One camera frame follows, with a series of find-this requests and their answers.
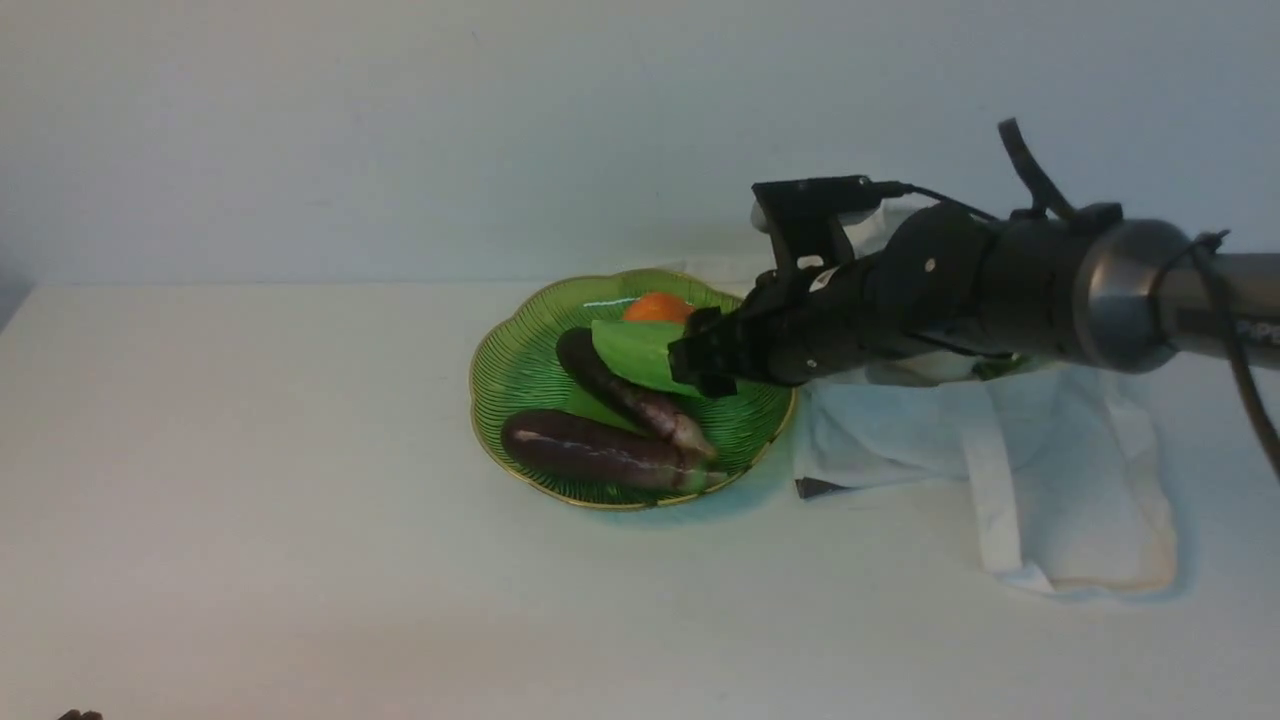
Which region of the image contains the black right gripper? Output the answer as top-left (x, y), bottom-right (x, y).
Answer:
top-left (668, 202), bottom-right (998, 398)

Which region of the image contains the green cucumber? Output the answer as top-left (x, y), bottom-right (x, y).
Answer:
top-left (589, 319), bottom-right (701, 398)

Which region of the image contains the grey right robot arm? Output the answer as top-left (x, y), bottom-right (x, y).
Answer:
top-left (669, 204), bottom-right (1277, 397)

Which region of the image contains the white cloth tote bag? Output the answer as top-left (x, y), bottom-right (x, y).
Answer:
top-left (787, 360), bottom-right (1180, 598)

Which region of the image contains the orange pumpkin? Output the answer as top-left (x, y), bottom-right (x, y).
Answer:
top-left (622, 292), bottom-right (695, 325)

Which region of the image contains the upper dark purple eggplant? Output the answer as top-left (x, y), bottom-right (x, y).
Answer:
top-left (556, 327), bottom-right (719, 460)

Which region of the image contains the dark purple eggplant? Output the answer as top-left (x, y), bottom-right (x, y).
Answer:
top-left (500, 409), bottom-right (728, 495)
top-left (556, 327), bottom-right (719, 460)

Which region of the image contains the lower dark purple eggplant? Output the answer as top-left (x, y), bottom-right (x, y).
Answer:
top-left (500, 409), bottom-right (728, 495)

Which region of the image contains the green ribbed glass plate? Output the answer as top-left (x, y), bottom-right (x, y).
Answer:
top-left (468, 268), bottom-right (799, 512)

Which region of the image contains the white radish with leaves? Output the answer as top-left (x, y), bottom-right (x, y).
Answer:
top-left (864, 351), bottom-right (1032, 387)

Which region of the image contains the dark object at bottom edge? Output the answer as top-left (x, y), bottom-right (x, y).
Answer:
top-left (58, 708), bottom-right (102, 720)

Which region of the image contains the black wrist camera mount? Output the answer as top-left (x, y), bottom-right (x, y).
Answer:
top-left (751, 176), bottom-right (890, 284)

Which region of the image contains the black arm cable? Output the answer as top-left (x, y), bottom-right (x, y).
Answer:
top-left (870, 118), bottom-right (1280, 480)

